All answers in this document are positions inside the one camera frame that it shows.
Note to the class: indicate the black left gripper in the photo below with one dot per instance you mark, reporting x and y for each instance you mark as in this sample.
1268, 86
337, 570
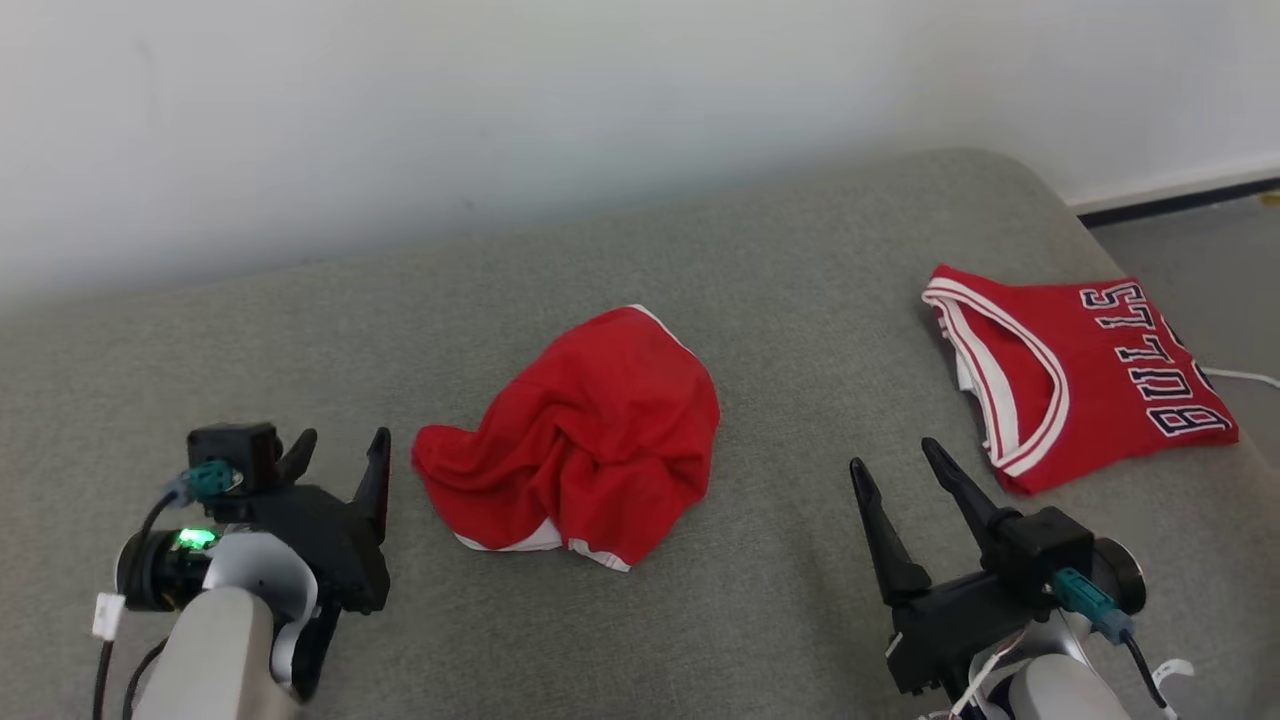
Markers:
330, 550

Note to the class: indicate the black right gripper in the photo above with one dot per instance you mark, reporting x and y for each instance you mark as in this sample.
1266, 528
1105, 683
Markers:
950, 630

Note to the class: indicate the red Bulls basketball jersey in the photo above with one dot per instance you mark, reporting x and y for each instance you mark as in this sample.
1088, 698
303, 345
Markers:
1090, 380

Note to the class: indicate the red shorts with white trim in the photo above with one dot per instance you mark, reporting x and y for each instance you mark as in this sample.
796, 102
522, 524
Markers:
600, 430

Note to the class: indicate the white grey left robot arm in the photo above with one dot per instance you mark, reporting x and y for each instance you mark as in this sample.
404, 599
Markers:
215, 650

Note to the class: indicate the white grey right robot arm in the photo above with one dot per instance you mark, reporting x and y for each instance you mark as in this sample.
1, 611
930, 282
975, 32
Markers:
1060, 695

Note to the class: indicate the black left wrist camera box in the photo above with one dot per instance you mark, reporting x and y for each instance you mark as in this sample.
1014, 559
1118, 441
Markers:
235, 445

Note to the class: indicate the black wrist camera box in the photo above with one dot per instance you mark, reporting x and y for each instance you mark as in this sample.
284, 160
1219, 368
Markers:
235, 445
1045, 545

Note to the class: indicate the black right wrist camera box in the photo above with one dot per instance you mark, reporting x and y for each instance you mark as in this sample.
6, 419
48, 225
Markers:
1045, 545

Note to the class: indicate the black wall baseboard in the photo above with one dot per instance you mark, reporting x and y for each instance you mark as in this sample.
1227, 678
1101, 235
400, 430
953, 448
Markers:
1170, 203

